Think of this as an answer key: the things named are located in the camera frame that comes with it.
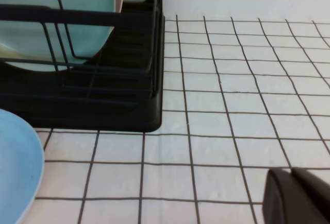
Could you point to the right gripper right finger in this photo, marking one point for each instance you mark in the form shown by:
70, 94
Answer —
315, 195

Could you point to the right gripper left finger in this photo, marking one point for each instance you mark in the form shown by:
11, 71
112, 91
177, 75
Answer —
281, 200

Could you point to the black dish rack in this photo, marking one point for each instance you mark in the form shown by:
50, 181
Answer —
116, 110

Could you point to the teal plate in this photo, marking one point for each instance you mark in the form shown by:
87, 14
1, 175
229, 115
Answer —
87, 36

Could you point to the light blue plate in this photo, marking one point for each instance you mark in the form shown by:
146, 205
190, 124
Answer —
18, 170

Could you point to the white black-grid tablecloth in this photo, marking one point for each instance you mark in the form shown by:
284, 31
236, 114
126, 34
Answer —
232, 105

